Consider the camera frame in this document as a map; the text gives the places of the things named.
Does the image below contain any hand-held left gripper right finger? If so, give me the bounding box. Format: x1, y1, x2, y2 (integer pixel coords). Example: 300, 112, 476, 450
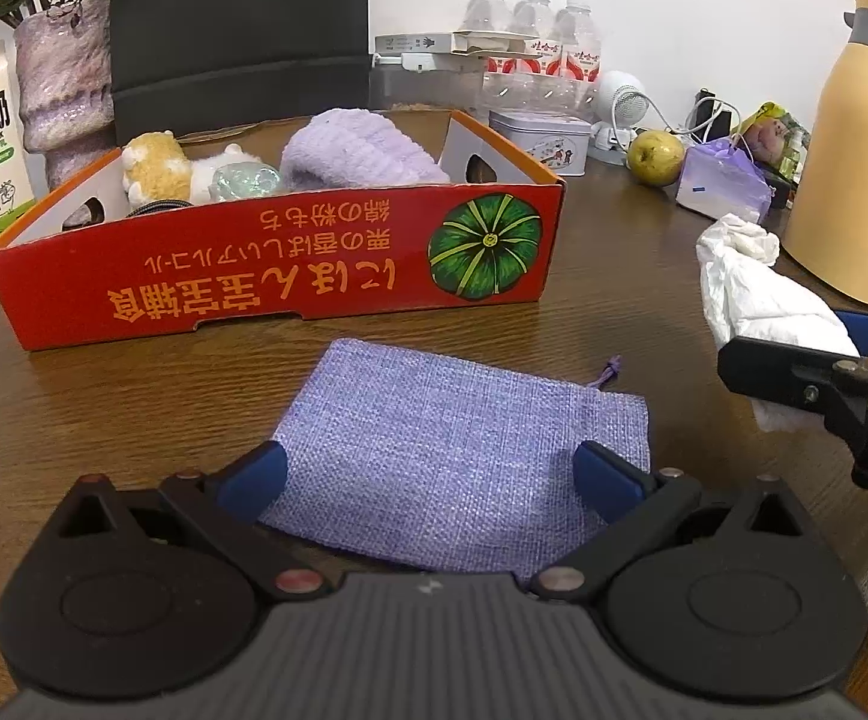
530, 441, 806, 599

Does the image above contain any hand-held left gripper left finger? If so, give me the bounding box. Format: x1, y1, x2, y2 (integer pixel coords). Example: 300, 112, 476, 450
61, 441, 330, 599

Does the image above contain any white tissue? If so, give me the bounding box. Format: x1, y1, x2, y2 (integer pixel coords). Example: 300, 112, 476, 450
696, 214, 862, 432

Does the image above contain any purple linen pouch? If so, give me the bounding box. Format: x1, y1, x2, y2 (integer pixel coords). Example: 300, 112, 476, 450
257, 339, 652, 590

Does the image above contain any red cardboard box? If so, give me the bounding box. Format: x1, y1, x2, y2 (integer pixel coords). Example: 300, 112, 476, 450
0, 109, 566, 352

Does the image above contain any navy zip case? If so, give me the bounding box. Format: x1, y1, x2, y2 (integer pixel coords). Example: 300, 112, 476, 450
122, 197, 195, 220

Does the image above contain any green bubble wrap ball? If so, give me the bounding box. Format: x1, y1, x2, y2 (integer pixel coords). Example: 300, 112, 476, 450
209, 163, 283, 203

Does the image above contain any orange white plush toy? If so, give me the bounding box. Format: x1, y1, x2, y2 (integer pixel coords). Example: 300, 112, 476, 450
120, 131, 264, 207

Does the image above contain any purple fluffy headband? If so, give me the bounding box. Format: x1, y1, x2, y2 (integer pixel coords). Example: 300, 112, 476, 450
280, 108, 451, 192

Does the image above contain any yellow thermos jug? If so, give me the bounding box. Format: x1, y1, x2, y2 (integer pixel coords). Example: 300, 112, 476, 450
782, 0, 868, 306

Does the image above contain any purple plastic bag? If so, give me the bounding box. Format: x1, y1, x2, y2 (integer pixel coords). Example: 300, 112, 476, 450
675, 133, 772, 224

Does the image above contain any colourful snack packet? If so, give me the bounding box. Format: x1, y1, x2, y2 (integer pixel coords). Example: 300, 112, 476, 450
734, 101, 811, 181

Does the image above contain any green apple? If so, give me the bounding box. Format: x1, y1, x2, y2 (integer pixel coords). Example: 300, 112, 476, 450
627, 130, 686, 187

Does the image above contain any black charger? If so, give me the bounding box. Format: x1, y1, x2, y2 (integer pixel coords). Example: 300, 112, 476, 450
692, 90, 738, 143

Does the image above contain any white round device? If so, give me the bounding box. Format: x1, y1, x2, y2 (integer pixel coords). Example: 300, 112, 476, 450
591, 71, 654, 152

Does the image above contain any silver metal tin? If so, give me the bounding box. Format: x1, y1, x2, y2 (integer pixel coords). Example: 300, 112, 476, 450
488, 109, 594, 177

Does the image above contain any clear water bottle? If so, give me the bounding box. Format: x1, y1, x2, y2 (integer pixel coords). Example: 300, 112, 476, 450
464, 0, 515, 110
554, 0, 603, 115
512, 0, 556, 112

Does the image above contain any clear food container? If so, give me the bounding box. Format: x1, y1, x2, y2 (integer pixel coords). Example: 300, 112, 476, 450
370, 52, 491, 115

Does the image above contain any purple textured vase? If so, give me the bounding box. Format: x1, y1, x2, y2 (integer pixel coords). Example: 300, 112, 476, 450
14, 0, 116, 192

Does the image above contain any black paper bag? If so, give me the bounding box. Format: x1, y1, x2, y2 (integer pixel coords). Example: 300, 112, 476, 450
107, 0, 371, 143

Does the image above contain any flat white box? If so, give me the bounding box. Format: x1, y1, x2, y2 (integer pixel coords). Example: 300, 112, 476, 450
374, 30, 532, 59

